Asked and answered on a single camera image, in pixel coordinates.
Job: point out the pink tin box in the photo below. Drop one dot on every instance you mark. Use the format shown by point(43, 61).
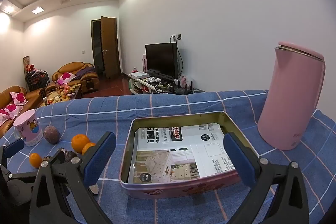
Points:
point(157, 191)

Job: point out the printed paper leaflet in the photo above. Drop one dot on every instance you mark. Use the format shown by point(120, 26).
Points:
point(183, 150)

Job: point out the pink floral cushion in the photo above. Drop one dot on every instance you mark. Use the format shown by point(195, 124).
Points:
point(13, 109)
point(65, 79)
point(4, 117)
point(18, 98)

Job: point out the brown leather armchair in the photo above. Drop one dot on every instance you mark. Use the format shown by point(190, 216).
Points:
point(89, 82)

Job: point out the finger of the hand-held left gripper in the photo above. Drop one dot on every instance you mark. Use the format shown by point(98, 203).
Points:
point(13, 148)

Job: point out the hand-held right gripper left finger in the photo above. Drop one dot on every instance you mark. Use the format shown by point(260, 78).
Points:
point(97, 158)

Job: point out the brown leather sofa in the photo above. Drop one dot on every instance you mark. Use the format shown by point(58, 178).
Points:
point(34, 95)

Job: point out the white set-top box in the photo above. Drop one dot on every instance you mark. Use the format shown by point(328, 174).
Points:
point(138, 75)

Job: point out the black router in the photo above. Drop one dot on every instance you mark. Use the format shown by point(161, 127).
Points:
point(183, 90)

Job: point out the stack of black chairs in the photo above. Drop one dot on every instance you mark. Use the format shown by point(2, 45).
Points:
point(36, 81)

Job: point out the wall socket with plugs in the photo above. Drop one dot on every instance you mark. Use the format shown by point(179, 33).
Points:
point(176, 37)

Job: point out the black television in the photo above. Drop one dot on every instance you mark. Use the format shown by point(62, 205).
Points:
point(160, 58)

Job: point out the blue plaid cloth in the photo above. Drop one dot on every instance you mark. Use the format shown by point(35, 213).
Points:
point(170, 108)

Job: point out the wooden coffee table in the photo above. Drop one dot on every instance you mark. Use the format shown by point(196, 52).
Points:
point(77, 94)

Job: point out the dark wrinkled passion fruit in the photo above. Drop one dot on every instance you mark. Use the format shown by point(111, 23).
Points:
point(69, 155)

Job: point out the large orange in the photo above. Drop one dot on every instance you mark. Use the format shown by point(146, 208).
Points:
point(78, 142)

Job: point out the cluttered coffee table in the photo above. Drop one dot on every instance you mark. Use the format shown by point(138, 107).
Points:
point(63, 92)

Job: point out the pink flower ornament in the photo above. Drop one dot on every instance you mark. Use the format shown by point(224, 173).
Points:
point(183, 80)

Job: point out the purple blanket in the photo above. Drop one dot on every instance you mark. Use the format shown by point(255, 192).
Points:
point(86, 71)

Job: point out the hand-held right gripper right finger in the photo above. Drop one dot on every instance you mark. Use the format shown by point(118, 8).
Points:
point(241, 158)

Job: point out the pink cartoon cup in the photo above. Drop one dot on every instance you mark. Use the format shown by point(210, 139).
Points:
point(27, 129)

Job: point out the purple passion fruit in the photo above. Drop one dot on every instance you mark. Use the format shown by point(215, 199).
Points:
point(51, 134)

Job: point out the small orange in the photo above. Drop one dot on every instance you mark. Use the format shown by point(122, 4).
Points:
point(35, 160)
point(88, 147)

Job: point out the brown wooden door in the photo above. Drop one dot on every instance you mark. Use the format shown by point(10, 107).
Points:
point(109, 48)

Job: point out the square ceiling light panel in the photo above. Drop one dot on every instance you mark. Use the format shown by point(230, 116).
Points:
point(37, 10)

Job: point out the pink electric kettle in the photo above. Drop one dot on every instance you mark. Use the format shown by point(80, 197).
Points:
point(288, 98)

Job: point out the white television stand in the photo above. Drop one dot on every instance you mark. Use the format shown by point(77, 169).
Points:
point(136, 85)

